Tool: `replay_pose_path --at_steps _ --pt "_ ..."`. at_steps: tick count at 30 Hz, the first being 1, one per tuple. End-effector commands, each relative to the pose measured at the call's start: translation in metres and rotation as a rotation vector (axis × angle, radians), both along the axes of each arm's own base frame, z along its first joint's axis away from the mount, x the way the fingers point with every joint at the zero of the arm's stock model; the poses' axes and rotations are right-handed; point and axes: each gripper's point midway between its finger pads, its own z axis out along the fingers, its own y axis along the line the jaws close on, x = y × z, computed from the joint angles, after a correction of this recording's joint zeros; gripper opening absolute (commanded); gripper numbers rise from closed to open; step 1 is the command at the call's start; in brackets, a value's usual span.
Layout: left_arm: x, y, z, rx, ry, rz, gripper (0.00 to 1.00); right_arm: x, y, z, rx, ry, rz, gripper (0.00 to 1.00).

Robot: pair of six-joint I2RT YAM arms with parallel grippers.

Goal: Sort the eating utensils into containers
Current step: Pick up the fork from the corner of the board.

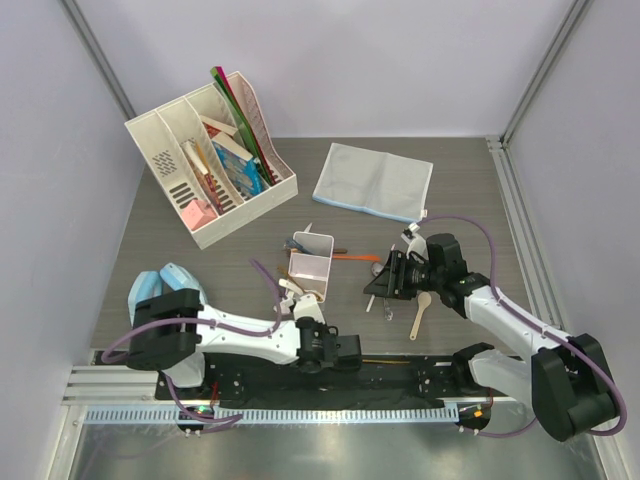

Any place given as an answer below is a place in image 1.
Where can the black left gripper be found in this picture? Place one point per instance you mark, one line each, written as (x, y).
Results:
(325, 329)

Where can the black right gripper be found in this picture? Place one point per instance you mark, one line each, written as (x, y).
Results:
(391, 281)

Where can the beige wooden spoon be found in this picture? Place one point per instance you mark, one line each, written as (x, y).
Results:
(424, 300)

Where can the white chopstick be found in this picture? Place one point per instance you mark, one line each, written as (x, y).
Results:
(370, 303)

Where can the orange plastic utensil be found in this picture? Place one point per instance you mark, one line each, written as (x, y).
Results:
(366, 258)

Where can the white ceramic spoon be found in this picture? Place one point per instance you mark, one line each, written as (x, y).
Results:
(290, 286)

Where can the white utensil container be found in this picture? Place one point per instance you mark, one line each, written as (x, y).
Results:
(312, 270)

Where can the grey cloth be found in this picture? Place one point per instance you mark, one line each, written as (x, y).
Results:
(377, 183)

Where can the blue plastic knife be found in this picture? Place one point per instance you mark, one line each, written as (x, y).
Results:
(292, 244)

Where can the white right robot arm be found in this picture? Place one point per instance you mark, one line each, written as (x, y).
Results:
(565, 380)

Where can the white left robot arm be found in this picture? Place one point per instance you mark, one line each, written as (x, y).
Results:
(175, 333)

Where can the pink box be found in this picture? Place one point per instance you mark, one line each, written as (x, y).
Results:
(197, 214)

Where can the light blue headphones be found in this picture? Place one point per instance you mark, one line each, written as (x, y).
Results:
(150, 284)

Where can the blue illustrated book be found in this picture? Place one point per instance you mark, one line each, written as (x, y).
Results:
(239, 165)

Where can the red striped book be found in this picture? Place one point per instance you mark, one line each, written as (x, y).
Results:
(199, 166)

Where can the green plastic folder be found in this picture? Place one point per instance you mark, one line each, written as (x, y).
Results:
(245, 130)

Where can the white desktop file organizer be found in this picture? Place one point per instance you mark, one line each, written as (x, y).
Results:
(159, 133)

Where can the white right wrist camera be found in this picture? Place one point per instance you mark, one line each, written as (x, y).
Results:
(415, 242)

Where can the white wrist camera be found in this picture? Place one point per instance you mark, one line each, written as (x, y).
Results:
(307, 306)
(415, 242)

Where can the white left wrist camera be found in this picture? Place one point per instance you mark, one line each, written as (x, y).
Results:
(307, 306)

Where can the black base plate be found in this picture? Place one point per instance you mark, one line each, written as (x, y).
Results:
(427, 380)

